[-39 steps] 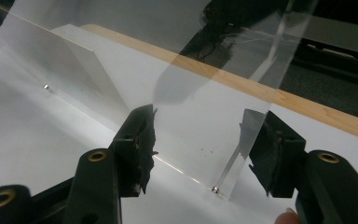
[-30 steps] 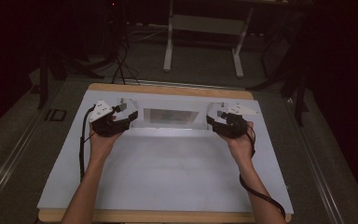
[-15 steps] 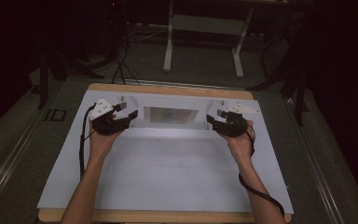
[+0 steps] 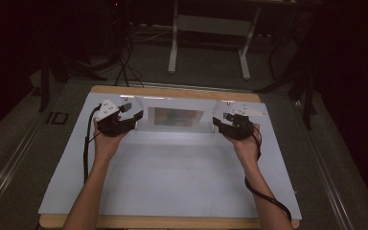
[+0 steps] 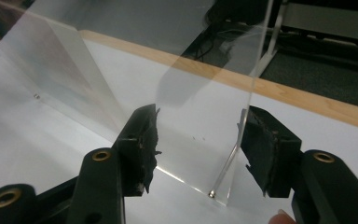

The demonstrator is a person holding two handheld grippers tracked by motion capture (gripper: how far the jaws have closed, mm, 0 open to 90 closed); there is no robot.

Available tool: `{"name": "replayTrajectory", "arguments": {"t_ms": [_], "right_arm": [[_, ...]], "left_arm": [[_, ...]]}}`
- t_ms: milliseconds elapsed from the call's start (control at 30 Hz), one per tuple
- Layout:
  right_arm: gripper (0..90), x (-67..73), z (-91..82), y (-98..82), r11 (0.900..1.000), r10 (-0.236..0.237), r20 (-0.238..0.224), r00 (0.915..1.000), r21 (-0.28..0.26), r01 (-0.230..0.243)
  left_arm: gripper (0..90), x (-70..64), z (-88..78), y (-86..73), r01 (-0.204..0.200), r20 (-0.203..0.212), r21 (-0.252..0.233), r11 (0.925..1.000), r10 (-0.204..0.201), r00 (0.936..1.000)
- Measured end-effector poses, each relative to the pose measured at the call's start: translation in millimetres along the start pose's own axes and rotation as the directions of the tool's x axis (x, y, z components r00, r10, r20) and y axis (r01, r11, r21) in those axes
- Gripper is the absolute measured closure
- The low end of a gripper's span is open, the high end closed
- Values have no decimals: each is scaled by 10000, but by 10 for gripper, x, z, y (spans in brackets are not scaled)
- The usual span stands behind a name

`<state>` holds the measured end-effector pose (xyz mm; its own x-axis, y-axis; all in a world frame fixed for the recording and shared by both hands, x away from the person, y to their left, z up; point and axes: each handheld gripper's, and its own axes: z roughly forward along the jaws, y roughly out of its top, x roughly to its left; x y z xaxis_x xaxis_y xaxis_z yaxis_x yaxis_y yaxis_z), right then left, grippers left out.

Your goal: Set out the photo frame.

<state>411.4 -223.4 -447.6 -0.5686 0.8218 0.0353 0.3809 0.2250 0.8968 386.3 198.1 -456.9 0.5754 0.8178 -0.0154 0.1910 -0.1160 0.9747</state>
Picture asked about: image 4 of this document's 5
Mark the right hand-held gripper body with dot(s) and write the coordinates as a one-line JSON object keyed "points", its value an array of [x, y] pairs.
{"points": [[241, 127]]}

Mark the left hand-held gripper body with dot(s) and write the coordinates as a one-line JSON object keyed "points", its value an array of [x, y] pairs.
{"points": [[110, 123]]}

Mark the clear plastic box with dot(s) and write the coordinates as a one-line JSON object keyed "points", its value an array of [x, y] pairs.
{"points": [[175, 127]]}

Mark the person's right hand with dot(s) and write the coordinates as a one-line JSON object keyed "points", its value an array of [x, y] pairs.
{"points": [[248, 148]]}

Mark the person's left hand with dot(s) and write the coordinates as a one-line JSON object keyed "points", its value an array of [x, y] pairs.
{"points": [[106, 147]]}

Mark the colourful picture panel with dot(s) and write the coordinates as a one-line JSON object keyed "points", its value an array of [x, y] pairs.
{"points": [[175, 116]]}

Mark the white table cover sheet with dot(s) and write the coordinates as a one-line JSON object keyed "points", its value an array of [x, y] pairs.
{"points": [[179, 179]]}

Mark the black metal stand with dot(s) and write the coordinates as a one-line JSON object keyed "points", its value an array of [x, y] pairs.
{"points": [[57, 64]]}

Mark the black tripod stand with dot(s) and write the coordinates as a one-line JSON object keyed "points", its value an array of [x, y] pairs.
{"points": [[300, 73]]}

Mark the metal floor rail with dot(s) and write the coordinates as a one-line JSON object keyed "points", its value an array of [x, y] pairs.
{"points": [[324, 166], [9, 166]]}

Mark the white metal desk frame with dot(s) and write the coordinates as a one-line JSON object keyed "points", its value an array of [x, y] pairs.
{"points": [[211, 25]]}

